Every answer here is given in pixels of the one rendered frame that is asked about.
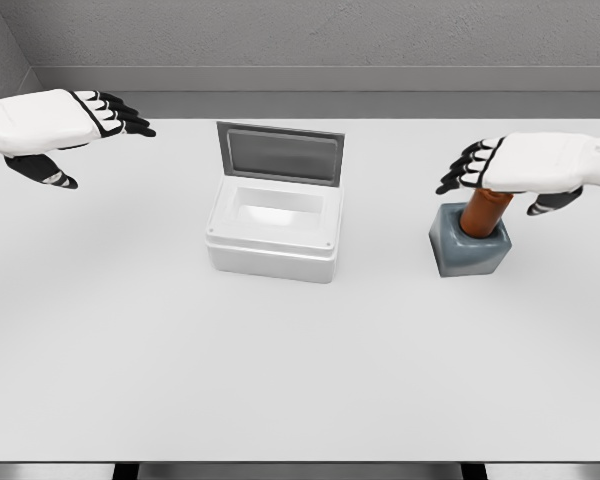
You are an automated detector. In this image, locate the blue-grey bottle with brown cap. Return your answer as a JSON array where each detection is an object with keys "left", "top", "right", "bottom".
[{"left": 428, "top": 187, "right": 514, "bottom": 278}]

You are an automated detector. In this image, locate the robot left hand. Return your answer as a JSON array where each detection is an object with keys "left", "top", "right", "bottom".
[{"left": 0, "top": 88, "right": 158, "bottom": 191}]

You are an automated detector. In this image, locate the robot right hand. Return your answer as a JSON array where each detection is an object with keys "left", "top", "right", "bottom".
[{"left": 434, "top": 131, "right": 600, "bottom": 217}]

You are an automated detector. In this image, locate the white box body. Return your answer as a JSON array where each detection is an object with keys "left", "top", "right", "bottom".
[{"left": 204, "top": 173, "right": 343, "bottom": 285}]

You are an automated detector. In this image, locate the grey hinged box lid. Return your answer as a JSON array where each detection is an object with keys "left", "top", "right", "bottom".
[{"left": 215, "top": 120, "right": 346, "bottom": 190}]

